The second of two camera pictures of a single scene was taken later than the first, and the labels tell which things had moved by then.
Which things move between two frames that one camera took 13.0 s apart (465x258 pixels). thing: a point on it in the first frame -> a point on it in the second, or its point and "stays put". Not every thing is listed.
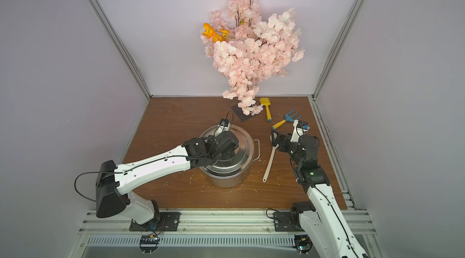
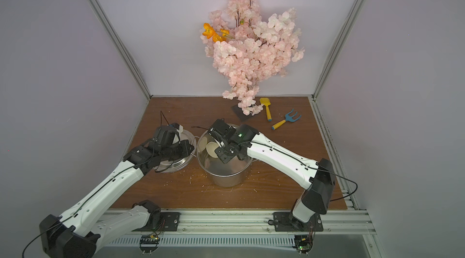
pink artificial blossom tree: (258, 49) stays put
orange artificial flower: (209, 33) stays put
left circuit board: (149, 243) stays put
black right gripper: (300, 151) -> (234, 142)
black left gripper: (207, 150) -> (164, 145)
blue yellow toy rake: (288, 118) stays put
